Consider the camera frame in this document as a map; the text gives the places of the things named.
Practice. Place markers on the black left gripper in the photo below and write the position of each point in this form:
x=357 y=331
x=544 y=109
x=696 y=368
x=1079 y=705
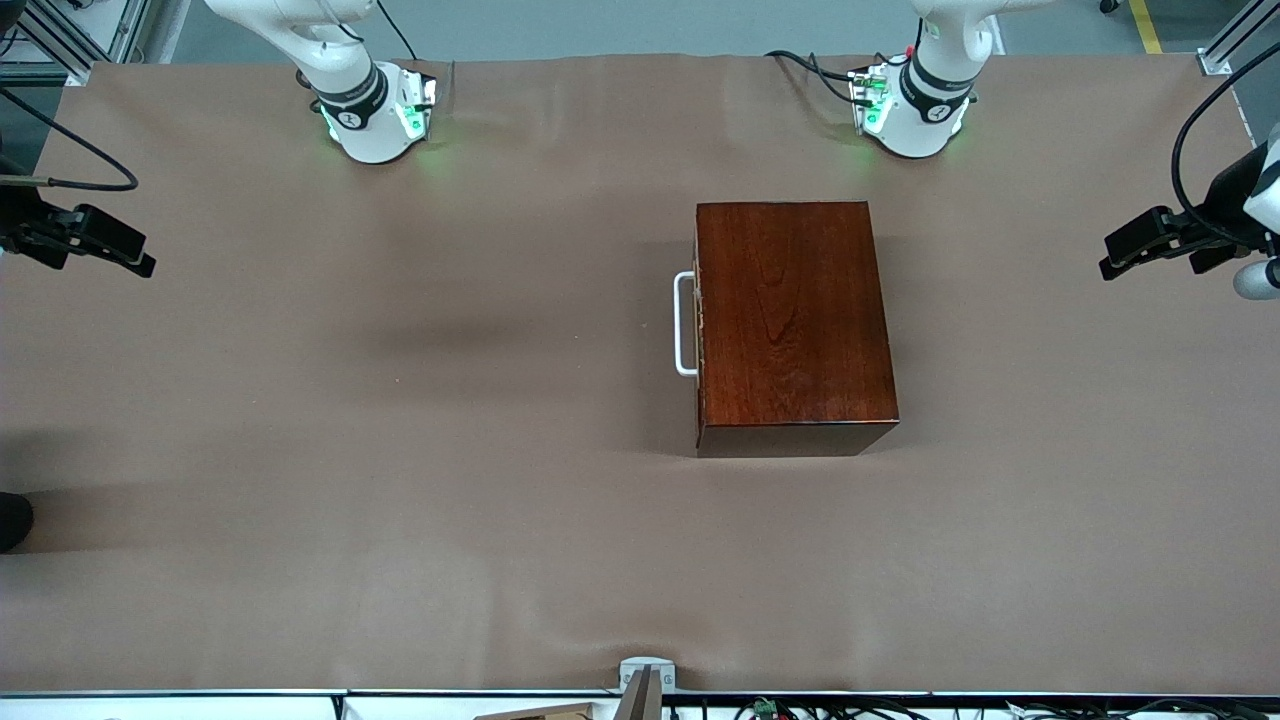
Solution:
x=1226 y=208

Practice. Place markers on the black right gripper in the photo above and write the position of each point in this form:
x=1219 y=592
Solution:
x=20 y=226

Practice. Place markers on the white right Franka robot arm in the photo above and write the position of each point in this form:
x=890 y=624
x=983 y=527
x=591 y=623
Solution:
x=365 y=125

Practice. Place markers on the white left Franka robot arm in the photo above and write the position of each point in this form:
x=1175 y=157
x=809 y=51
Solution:
x=925 y=120

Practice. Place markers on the dark brown wooden cabinet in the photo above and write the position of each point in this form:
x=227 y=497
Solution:
x=800 y=330

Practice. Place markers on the brown table cover sheet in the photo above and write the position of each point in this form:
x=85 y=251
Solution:
x=400 y=560

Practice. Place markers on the light wooden board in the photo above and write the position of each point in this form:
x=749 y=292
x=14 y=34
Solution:
x=540 y=713

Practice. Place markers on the aluminium frame profile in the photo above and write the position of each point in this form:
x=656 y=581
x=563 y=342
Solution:
x=1235 y=40
x=60 y=40

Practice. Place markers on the grey metal clamp bracket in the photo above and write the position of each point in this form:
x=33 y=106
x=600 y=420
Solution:
x=646 y=668

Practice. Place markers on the grey upright post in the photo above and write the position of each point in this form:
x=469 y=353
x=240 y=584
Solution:
x=640 y=700

